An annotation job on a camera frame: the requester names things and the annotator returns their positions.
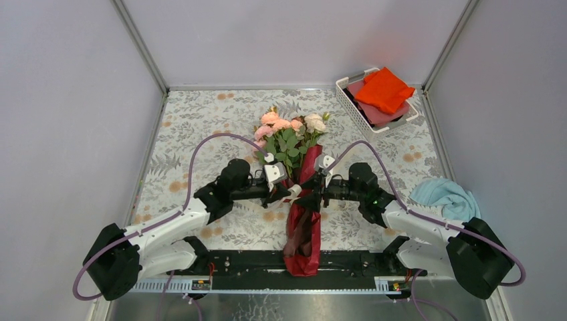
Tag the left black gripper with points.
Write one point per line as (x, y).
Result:
(277, 194)

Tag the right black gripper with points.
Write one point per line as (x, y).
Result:
(313, 200)

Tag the pink fake flower stem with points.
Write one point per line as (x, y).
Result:
(287, 139)

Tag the dark red wrapping paper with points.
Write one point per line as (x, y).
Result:
(302, 249)

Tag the white fake rose stem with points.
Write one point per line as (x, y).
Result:
(315, 127)

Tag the white plastic basket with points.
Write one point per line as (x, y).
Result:
(369, 132)

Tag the cream ribbon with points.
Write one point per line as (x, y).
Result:
(294, 190)

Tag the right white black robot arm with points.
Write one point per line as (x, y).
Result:
(447, 248)

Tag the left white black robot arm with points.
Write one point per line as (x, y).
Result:
(150, 243)

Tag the pink cloth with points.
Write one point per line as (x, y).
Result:
(371, 114)

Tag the floral tablecloth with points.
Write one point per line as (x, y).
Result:
(190, 116)

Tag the orange cloth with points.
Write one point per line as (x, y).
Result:
(384, 90)

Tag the light blue towel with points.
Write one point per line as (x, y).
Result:
(455, 202)

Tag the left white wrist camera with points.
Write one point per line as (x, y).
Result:
(275, 171)

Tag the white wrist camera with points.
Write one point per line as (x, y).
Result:
(275, 171)
(323, 166)

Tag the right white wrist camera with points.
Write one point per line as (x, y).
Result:
(323, 166)

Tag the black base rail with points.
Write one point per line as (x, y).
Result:
(266, 270)

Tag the aluminium frame rail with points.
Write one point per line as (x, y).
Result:
(119, 270)

